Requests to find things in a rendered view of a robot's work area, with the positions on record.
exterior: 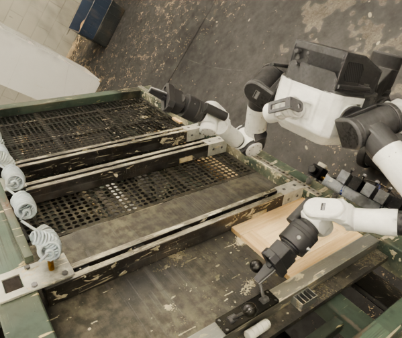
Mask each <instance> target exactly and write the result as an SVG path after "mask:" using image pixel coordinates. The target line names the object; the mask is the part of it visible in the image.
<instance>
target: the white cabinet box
mask: <svg viewBox="0 0 402 338"><path fill-rule="evenodd" d="M100 82H101V81H100V80H99V79H98V78H97V77H96V76H95V75H94V74H92V73H91V72H90V71H88V70H87V69H86V68H85V67H83V66H81V65H79V64H77V63H76V62H73V61H72V60H69V59H68V58H66V57H64V56H62V55H60V54H59V53H57V52H55V51H53V50H51V49H49V48H47V47H45V46H43V45H41V44H39V43H38V42H36V41H34V40H32V39H30V38H28V37H27V36H25V35H23V34H21V33H19V32H17V31H15V30H13V29H11V28H10V27H8V26H6V25H4V24H2V23H0V85H3V86H5V87H8V88H10V89H13V90H15V91H17V92H19V93H22V94H24V95H27V96H29V97H31V98H34V99H37V100H41V99H51V98H56V97H66V96H72V95H81V94H87V93H95V92H96V90H97V88H98V87H99V85H100Z"/></svg>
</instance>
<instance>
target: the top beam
mask: <svg viewBox="0 0 402 338"><path fill-rule="evenodd" d="M25 265H27V264H25V262H24V260H23V257H22V255H21V252H20V250H19V248H18V245H17V242H16V240H15V238H14V236H13V233H12V230H11V227H10V226H9V223H8V221H7V218H6V216H5V213H4V211H3V208H2V206H1V203H0V274H4V273H6V272H10V271H12V270H15V269H18V268H21V267H24V266H25ZM0 322H1V326H2V329H3V333H4V336H5V338H57V336H56V334H55V332H54V329H53V327H52V324H51V322H50V319H49V317H48V314H47V312H46V309H45V308H44V305H43V303H42V300H41V298H40V295H39V293H38V291H37V290H36V291H34V292H31V293H29V294H27V295H24V296H21V297H19V298H16V299H14V300H11V301H9V302H6V303H3V304H0Z"/></svg>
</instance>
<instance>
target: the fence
mask: <svg viewBox="0 0 402 338"><path fill-rule="evenodd" d="M379 241H380V240H378V239H377V238H375V237H373V236H372V235H370V234H369V233H367V234H365V235H363V236H362V237H360V238H358V239H357V240H355V241H353V242H352V243H349V244H348V245H346V246H344V247H343V248H341V249H339V250H338V251H336V252H334V253H333V254H331V255H329V256H328V257H326V258H324V259H322V260H320V261H319V262H317V263H315V264H314V265H312V266H310V267H308V268H307V269H305V270H303V271H302V272H299V273H298V274H296V275H294V276H293V277H291V278H289V279H288V280H286V281H284V282H283V283H281V284H279V285H278V286H275V287H274V288H272V289H270V291H271V292H272V293H273V294H274V295H275V296H276V297H277V298H278V299H279V303H277V304H276V305H274V306H272V307H271V308H269V309H268V310H266V311H264V312H263V313H261V314H260V315H258V316H257V317H255V318H253V319H252V320H250V321H248V322H247V323H245V324H243V325H242V326H240V327H238V328H237V329H235V330H234V331H232V332H231V333H229V334H227V335H226V334H225V333H224V332H223V331H222V330H221V329H220V328H219V326H218V325H217V324H216V322H214V323H212V324H210V325H208V326H207V327H205V328H204V329H202V330H200V331H198V332H196V333H195V334H193V335H191V336H190V337H187V338H236V337H238V336H239V335H241V334H242V333H244V331H245V330H246V329H249V328H250V327H251V326H253V325H255V324H256V323H258V322H259V321H261V320H262V319H266V318H268V317H269V316H271V315H273V314H274V313H276V312H277V311H279V310H281V309H282V308H283V307H285V306H287V305H288V304H290V303H291V301H292V299H293V296H294V295H296V294H298V293H300V292H301V291H302V290H305V289H306V288H307V287H309V289H310V290H312V289H314V288H315V287H316V286H318V285H320V284H321V283H323V282H325V281H326V280H328V279H329V278H331V277H332V276H334V275H336V274H337V273H338V272H341V271H342V270H343V269H345V268H347V267H348V266H350V265H351V264H353V263H354V262H356V261H358V260H359V259H360V258H363V257H364V256H365V255H367V254H369V253H370V252H372V251H373V250H375V249H376V248H377V246H378V244H379Z"/></svg>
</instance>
